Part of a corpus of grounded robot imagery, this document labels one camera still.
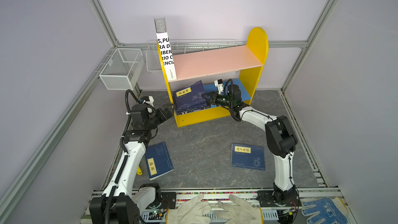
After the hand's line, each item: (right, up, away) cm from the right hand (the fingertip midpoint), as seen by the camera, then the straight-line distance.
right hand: (201, 96), depth 86 cm
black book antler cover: (-11, -8, +1) cm, 13 cm away
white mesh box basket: (-52, +18, +16) cm, 58 cm away
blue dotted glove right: (+61, -54, -15) cm, 82 cm away
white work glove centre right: (+19, -55, -15) cm, 60 cm away
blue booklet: (-7, -1, +2) cm, 7 cm away
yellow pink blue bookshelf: (+7, +8, 0) cm, 10 cm away
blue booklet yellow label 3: (+27, -34, +1) cm, 43 cm away
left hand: (-15, -7, -9) cm, 19 cm away
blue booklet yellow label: (-5, -4, +1) cm, 6 cm away
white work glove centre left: (-4, -54, -15) cm, 56 cm away
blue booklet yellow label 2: (-23, -36, -1) cm, 43 cm away
